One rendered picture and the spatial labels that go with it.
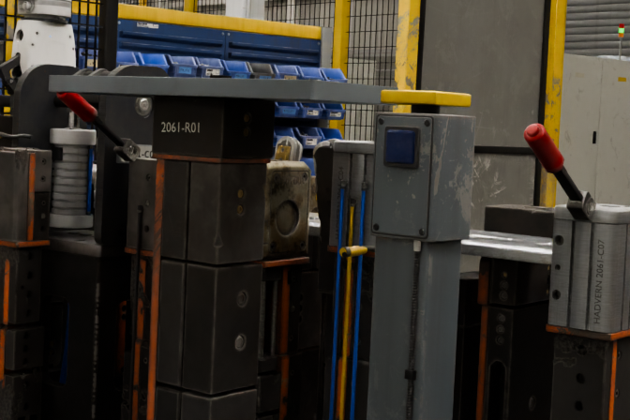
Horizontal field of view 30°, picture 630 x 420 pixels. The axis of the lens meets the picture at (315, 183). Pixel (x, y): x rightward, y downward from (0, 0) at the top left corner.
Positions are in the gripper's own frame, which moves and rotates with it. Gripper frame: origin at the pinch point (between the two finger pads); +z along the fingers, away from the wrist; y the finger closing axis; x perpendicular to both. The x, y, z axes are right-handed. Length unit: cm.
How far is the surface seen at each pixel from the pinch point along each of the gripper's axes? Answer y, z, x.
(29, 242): -31, 16, -37
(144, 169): -24, 6, -50
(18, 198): -32.4, 10.0, -36.6
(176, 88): -40, -4, -71
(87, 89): -40, -3, -58
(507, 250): -9, 12, -92
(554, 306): -21, 15, -103
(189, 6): 391, -67, 350
